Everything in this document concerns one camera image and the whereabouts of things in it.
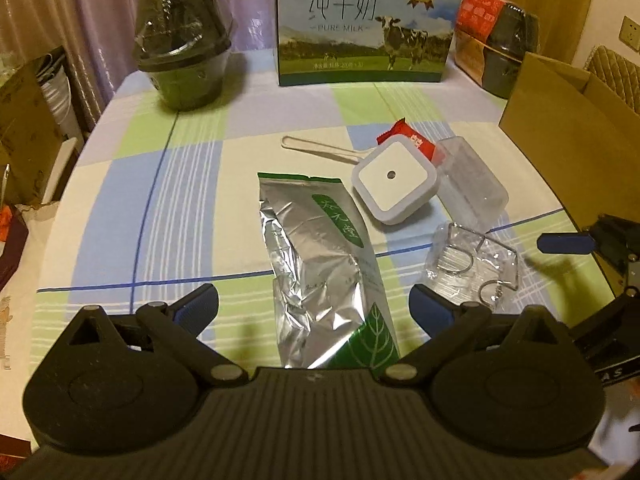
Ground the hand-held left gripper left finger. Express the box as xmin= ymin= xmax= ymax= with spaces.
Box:
xmin=65 ymin=283 xmax=248 ymax=388

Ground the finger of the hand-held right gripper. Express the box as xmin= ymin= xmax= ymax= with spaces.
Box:
xmin=537 ymin=214 xmax=635 ymax=273
xmin=570 ymin=290 xmax=640 ymax=358

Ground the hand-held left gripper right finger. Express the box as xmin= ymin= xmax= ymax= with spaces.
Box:
xmin=380 ymin=284 xmax=576 ymax=388

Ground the clear plastic tray with rings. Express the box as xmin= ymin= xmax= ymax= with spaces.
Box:
xmin=425 ymin=221 xmax=521 ymax=311

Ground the clear plastic case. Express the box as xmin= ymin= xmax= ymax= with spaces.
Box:
xmin=436 ymin=136 xmax=510 ymax=228

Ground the silver foil pouch green leaf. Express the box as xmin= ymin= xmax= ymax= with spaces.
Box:
xmin=257 ymin=172 xmax=403 ymax=371

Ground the white square night light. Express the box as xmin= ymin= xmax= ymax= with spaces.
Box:
xmin=351 ymin=136 xmax=441 ymax=226

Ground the red candy packet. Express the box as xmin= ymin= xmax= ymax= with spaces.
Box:
xmin=376 ymin=119 xmax=442 ymax=166

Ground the white plastic spoon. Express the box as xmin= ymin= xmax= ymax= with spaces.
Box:
xmin=281 ymin=135 xmax=362 ymax=164

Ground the desktop with checked tablecloth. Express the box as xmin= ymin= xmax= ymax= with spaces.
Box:
xmin=30 ymin=47 xmax=617 ymax=376

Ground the quilted beige chair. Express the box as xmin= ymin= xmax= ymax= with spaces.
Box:
xmin=582 ymin=45 xmax=640 ymax=112

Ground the beige embroidered cloth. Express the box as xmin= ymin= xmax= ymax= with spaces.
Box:
xmin=0 ymin=280 xmax=43 ymax=441

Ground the dark red box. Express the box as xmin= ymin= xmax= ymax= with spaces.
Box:
xmin=0 ymin=205 xmax=32 ymax=286

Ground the dark wrapped bowl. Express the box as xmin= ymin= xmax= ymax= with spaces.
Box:
xmin=482 ymin=2 xmax=542 ymax=99

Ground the orange brown box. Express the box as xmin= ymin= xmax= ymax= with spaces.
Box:
xmin=452 ymin=30 xmax=493 ymax=86

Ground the wooden door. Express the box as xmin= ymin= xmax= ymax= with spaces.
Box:
xmin=480 ymin=0 xmax=597 ymax=57

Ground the tall brown cardboard box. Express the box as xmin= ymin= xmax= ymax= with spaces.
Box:
xmin=0 ymin=45 xmax=72 ymax=206

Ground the red printed box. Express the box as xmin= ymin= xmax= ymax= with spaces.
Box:
xmin=456 ymin=0 xmax=506 ymax=33

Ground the stack of white buckets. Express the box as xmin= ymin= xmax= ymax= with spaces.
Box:
xmin=37 ymin=47 xmax=87 ymax=142

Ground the wrapped stack of dark bowls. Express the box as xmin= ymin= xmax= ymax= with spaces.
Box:
xmin=132 ymin=0 xmax=237 ymax=112

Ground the blue milk carton box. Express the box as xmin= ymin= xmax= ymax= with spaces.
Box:
xmin=274 ymin=0 xmax=468 ymax=87

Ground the shiny pleated curtain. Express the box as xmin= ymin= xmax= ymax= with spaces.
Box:
xmin=0 ymin=0 xmax=281 ymax=126

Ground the wall socket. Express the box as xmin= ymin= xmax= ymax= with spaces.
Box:
xmin=619 ymin=15 xmax=640 ymax=52

